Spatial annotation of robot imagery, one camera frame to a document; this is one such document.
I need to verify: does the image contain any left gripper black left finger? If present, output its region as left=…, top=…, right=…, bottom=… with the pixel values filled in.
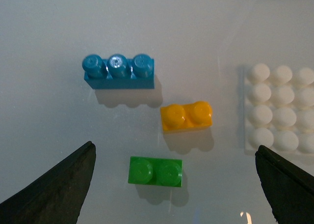
left=0, top=141, right=96, bottom=224

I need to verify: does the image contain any yellow two-stud block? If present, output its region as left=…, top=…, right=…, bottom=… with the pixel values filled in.
left=160, top=101, right=213, bottom=133

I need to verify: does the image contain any white studded base plate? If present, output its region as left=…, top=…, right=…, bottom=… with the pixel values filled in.
left=243, top=63, right=314, bottom=156

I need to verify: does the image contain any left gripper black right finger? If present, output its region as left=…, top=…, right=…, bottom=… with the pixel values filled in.
left=255, top=145, right=314, bottom=224

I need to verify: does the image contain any blue three-stud block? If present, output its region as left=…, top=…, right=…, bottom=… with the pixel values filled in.
left=82, top=54, right=155, bottom=90

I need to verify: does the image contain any green two-stud block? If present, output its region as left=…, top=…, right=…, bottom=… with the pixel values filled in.
left=128, top=156, right=183, bottom=187

